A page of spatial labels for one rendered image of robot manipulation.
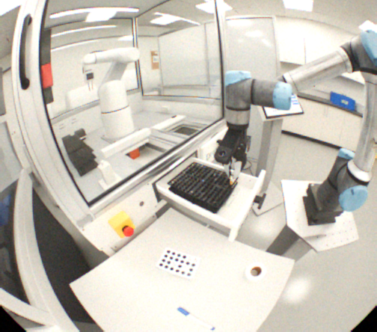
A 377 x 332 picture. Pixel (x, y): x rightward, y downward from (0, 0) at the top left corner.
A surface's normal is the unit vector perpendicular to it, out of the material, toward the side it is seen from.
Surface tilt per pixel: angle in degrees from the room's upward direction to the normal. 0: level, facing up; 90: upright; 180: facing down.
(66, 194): 90
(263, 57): 90
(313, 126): 90
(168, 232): 0
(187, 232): 0
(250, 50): 90
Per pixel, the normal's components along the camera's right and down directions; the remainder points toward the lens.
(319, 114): -0.62, 0.40
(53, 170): 0.79, 0.22
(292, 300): -0.08, -0.88
